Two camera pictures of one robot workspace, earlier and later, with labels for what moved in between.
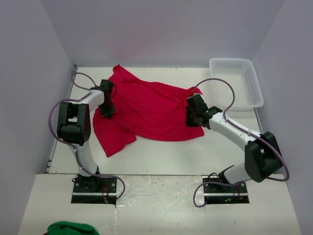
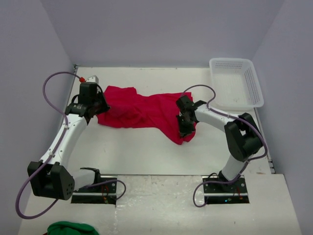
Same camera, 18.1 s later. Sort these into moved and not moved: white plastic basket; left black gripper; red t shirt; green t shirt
Moved: red t shirt; left black gripper
Not moved: white plastic basket; green t shirt
